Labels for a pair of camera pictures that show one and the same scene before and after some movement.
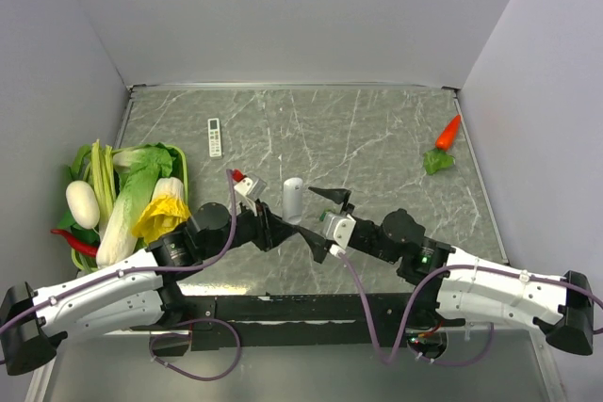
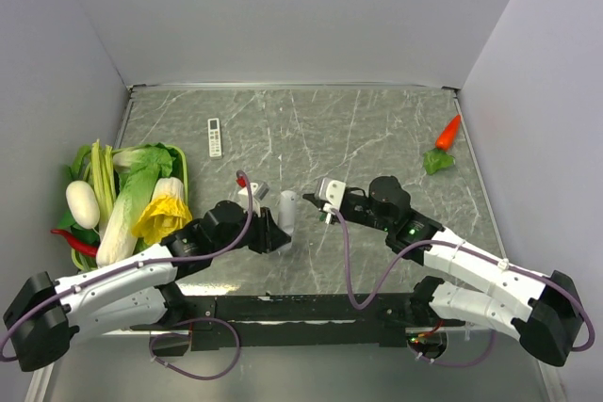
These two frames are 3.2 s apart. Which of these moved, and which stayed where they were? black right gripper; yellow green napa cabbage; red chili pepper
Moved: black right gripper
Stayed: yellow green napa cabbage; red chili pepper
